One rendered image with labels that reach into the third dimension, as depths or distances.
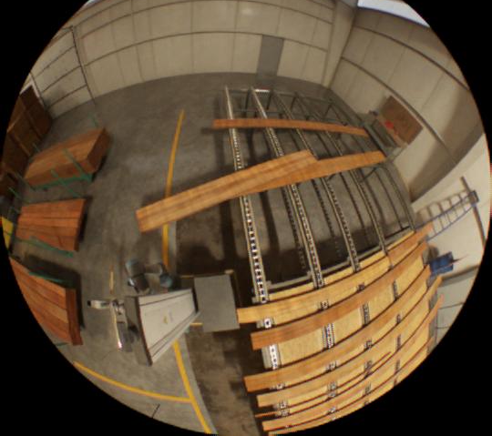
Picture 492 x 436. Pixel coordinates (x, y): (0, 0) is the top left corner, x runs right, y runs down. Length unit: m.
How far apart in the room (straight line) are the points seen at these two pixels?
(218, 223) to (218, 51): 7.24
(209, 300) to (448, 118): 7.09
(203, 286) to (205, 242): 1.05
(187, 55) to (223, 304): 8.35
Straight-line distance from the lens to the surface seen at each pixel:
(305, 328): 1.84
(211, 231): 2.55
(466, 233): 6.59
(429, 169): 6.58
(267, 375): 1.95
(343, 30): 9.92
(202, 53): 8.17
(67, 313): 3.18
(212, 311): 1.64
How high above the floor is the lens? 2.44
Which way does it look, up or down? 58 degrees down
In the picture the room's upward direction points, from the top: 12 degrees clockwise
